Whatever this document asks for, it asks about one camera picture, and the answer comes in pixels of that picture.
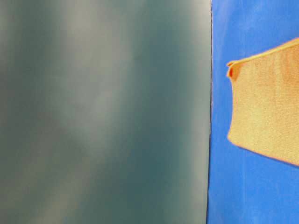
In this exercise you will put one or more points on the orange microfiber towel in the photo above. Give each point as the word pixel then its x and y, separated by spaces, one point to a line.
pixel 265 101

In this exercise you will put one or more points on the blue table cloth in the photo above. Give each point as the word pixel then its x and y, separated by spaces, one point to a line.
pixel 244 187

